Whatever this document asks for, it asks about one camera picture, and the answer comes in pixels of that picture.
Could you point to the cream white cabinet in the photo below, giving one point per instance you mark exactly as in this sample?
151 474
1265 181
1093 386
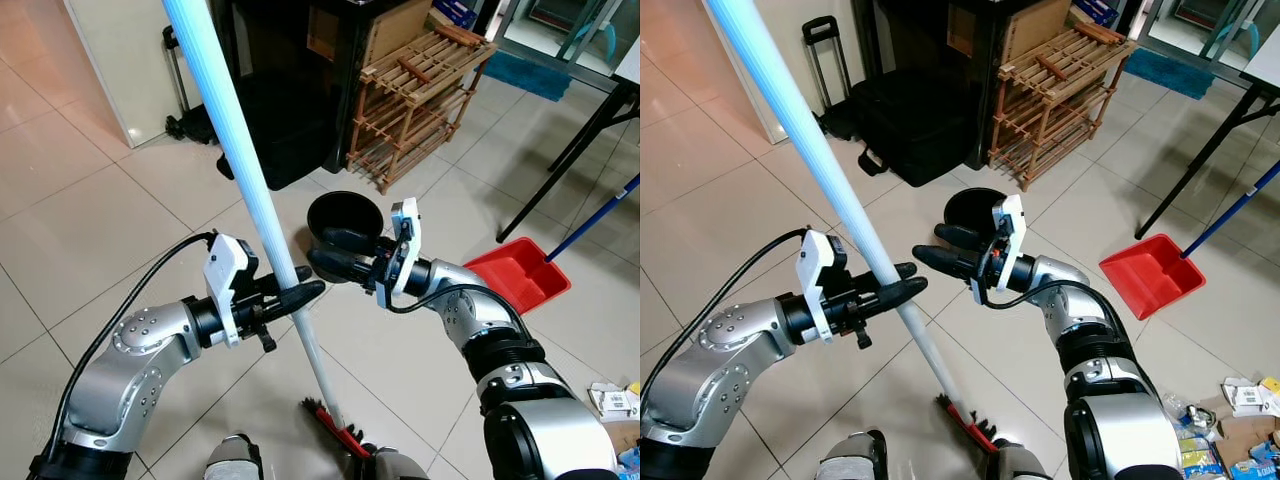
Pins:
790 45
130 60

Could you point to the robot leg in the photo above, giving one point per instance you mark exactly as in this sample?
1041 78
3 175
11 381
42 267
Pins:
235 460
400 468
852 458
1015 465

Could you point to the robot left leg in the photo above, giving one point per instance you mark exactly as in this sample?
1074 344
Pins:
852 458
235 460

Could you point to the robot right leg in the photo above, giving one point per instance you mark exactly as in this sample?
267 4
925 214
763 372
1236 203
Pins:
400 468
1015 465

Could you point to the blue snack packet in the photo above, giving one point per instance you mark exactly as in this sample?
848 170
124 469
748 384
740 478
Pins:
1262 460
630 462

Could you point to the blue printed box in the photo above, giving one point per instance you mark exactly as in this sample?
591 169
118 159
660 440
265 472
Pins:
455 12
1097 12

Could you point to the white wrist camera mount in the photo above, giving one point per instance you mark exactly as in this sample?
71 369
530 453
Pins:
820 265
1012 222
225 270
408 225

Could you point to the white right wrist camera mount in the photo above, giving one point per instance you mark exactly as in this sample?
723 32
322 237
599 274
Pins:
408 225
1012 222

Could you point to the clear plastic bottle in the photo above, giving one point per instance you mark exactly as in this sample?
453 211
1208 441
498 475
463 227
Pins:
1190 412

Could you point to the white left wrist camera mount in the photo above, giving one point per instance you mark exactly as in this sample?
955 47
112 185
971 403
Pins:
225 270
820 265

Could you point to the yellow blue snack pack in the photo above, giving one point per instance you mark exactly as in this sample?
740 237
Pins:
1202 458

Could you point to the white folding table black legs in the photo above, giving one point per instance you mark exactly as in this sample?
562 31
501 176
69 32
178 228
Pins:
1265 70
630 65

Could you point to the brown cardboard panel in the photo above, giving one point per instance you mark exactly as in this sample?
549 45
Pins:
1035 30
395 30

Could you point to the teal floor mat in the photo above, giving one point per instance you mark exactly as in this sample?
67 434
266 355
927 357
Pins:
1165 72
525 75

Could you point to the black round bucket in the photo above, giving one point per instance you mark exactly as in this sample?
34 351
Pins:
345 210
975 205

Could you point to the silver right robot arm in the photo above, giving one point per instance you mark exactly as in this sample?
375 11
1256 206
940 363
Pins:
545 430
1120 440

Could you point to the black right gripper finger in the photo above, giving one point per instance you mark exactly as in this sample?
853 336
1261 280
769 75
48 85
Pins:
340 265
348 240
950 263
962 238

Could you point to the wooden slatted shoe rack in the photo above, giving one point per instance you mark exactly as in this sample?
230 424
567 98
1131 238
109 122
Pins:
420 110
1060 110

